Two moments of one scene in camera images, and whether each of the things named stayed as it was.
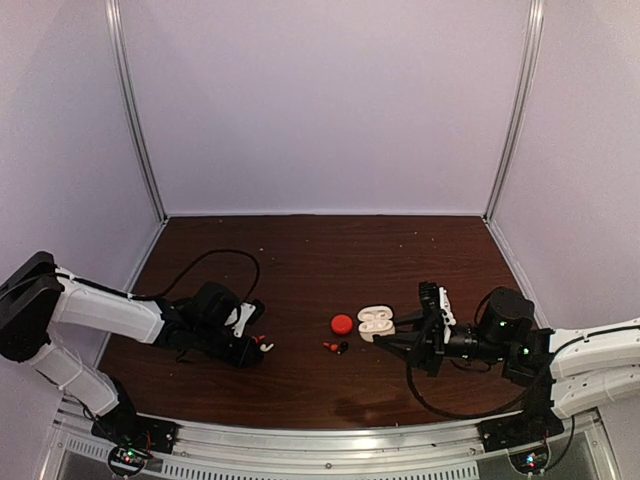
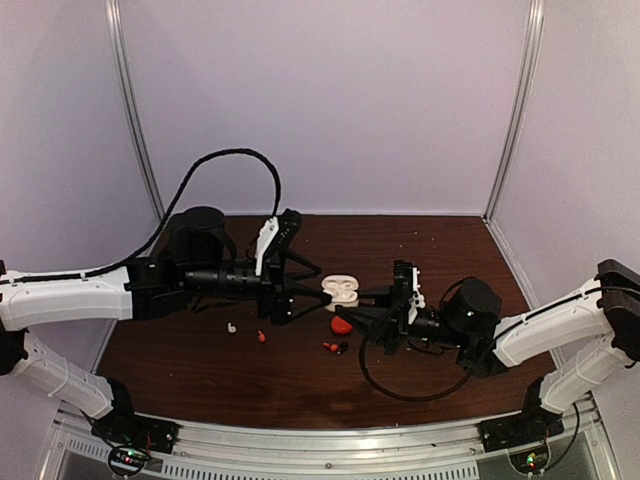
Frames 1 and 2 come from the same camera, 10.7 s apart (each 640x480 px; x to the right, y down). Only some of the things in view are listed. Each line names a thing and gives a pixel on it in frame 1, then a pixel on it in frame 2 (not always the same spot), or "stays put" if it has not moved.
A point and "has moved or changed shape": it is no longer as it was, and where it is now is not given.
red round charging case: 341,324 stays put
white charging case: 375,320 has moved or changed shape
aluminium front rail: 210,451 stays put
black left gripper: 241,357 -> 276,303
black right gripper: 428,343 -> 393,330
